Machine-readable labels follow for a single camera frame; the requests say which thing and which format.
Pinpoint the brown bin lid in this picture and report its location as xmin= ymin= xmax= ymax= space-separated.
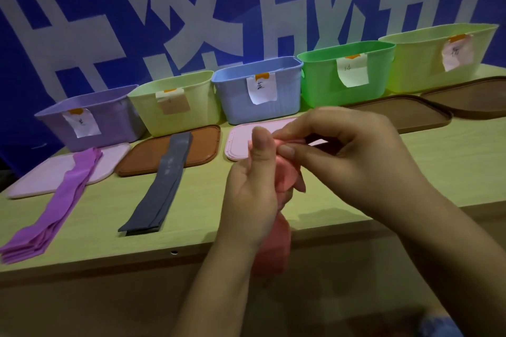
xmin=344 ymin=95 xmax=452 ymax=134
xmin=420 ymin=76 xmax=506 ymax=120
xmin=115 ymin=125 xmax=221 ymax=177

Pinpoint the person's left forearm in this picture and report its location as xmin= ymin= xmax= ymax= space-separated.
xmin=170 ymin=236 xmax=277 ymax=337

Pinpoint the person's right forearm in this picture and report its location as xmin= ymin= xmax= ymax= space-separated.
xmin=393 ymin=187 xmax=506 ymax=337

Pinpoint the pink elastic band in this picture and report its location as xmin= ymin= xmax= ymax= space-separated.
xmin=247 ymin=138 xmax=307 ymax=276

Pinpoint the large yellow-green plastic bin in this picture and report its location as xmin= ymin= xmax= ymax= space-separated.
xmin=378 ymin=23 xmax=499 ymax=93

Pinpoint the person's right hand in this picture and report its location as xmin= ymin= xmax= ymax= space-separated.
xmin=273 ymin=107 xmax=431 ymax=224

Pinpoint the purple elastic band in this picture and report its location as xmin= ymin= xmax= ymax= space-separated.
xmin=0 ymin=147 xmax=103 ymax=265

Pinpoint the blue plastic bin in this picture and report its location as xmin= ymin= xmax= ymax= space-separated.
xmin=211 ymin=56 xmax=304 ymax=125

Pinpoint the small yellow-green plastic bin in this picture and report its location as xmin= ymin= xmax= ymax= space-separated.
xmin=127 ymin=71 xmax=222 ymax=137

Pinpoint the pale pink paper label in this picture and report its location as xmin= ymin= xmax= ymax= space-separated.
xmin=441 ymin=34 xmax=475 ymax=72

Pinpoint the pink bin lid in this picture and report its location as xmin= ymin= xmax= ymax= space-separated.
xmin=224 ymin=117 xmax=329 ymax=162

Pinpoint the white paper label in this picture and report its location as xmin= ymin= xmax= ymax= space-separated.
xmin=62 ymin=108 xmax=102 ymax=138
xmin=336 ymin=54 xmax=370 ymax=88
xmin=246 ymin=72 xmax=278 ymax=105

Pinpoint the tan paper label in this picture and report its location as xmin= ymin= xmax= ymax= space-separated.
xmin=155 ymin=88 xmax=191 ymax=115

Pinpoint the grey elastic band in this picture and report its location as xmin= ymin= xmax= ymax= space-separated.
xmin=118 ymin=131 xmax=193 ymax=236

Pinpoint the green plastic bin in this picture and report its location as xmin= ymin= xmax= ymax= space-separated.
xmin=296 ymin=41 xmax=396 ymax=108

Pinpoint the pale lilac bin lid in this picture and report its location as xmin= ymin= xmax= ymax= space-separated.
xmin=6 ymin=142 xmax=131 ymax=199

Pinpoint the person's left hand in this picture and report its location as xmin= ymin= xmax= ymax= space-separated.
xmin=215 ymin=126 xmax=307 ymax=246

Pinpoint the purple plastic bin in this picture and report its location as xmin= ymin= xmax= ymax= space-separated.
xmin=34 ymin=85 xmax=148 ymax=152

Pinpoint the blue and white banner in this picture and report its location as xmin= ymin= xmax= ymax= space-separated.
xmin=0 ymin=0 xmax=506 ymax=175

